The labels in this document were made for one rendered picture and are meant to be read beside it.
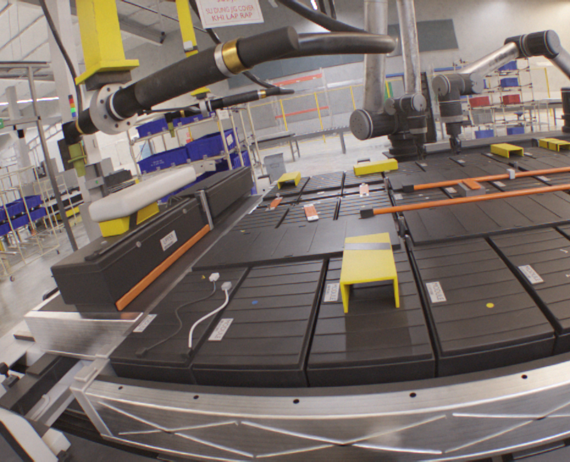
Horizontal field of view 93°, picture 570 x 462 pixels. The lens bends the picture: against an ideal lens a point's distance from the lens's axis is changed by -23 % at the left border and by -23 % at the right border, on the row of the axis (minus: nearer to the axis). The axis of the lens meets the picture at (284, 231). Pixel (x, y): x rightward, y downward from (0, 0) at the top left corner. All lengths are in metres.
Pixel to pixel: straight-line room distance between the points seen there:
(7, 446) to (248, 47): 0.59
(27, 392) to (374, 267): 0.74
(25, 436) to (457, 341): 0.57
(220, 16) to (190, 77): 1.25
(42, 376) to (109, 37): 0.70
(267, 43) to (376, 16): 1.71
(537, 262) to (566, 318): 0.14
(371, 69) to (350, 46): 1.68
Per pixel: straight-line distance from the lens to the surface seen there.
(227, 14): 1.71
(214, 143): 3.54
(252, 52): 0.41
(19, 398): 0.84
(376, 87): 2.15
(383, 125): 2.21
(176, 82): 0.47
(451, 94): 1.65
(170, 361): 0.46
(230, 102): 1.50
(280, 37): 0.40
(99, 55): 0.60
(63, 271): 0.72
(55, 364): 0.89
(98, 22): 0.62
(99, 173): 3.73
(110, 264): 0.66
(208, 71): 0.44
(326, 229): 0.74
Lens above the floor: 1.25
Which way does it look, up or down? 18 degrees down
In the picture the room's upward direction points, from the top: 12 degrees counter-clockwise
